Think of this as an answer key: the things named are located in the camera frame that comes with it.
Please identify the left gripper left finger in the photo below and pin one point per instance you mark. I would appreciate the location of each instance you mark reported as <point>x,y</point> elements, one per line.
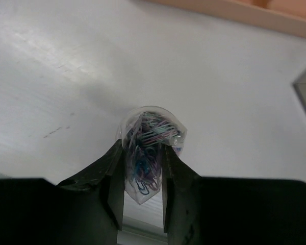
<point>86,208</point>

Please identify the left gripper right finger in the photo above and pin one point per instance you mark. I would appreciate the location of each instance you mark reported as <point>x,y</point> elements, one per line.
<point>213,210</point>

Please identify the pink plastic file organizer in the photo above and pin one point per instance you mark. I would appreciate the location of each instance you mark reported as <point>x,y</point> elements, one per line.
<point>263,14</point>

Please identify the aluminium rail frame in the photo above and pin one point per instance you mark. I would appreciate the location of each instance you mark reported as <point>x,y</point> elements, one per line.
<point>138,232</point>

